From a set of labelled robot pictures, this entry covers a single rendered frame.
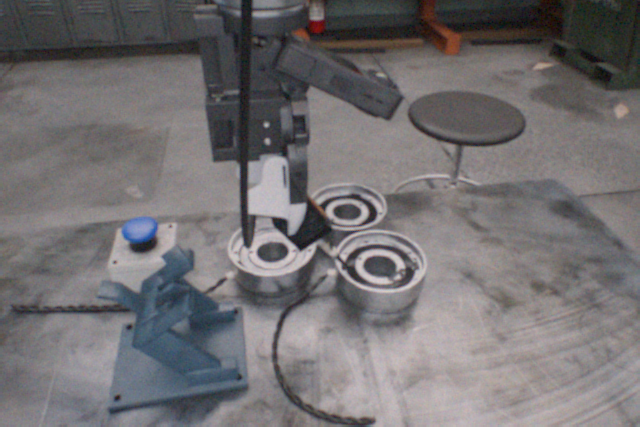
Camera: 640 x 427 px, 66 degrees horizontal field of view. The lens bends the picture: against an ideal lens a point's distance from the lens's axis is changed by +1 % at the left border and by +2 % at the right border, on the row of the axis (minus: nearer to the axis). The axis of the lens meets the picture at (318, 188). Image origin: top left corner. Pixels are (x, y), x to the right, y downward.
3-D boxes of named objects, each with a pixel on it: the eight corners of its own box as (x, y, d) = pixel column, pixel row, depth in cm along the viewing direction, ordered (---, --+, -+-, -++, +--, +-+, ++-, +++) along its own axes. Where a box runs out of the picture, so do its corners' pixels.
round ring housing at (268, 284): (290, 232, 67) (289, 208, 65) (332, 278, 59) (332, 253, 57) (218, 260, 62) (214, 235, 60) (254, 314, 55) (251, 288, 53)
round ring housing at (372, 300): (414, 254, 63) (417, 229, 61) (431, 317, 54) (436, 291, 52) (332, 254, 63) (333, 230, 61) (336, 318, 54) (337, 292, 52)
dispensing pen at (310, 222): (375, 275, 54) (284, 178, 44) (344, 294, 55) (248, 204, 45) (369, 261, 56) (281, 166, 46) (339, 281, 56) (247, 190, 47)
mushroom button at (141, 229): (166, 243, 61) (158, 211, 58) (162, 265, 58) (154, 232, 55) (132, 247, 60) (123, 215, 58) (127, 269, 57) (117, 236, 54)
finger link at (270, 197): (243, 237, 47) (233, 150, 43) (303, 230, 48) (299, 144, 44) (244, 256, 45) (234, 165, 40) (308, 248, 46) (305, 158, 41)
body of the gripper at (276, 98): (213, 129, 46) (194, -5, 39) (302, 122, 48) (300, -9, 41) (214, 172, 40) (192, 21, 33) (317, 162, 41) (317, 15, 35)
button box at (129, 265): (182, 249, 64) (176, 219, 61) (178, 288, 58) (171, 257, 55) (117, 256, 63) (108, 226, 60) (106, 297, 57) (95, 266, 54)
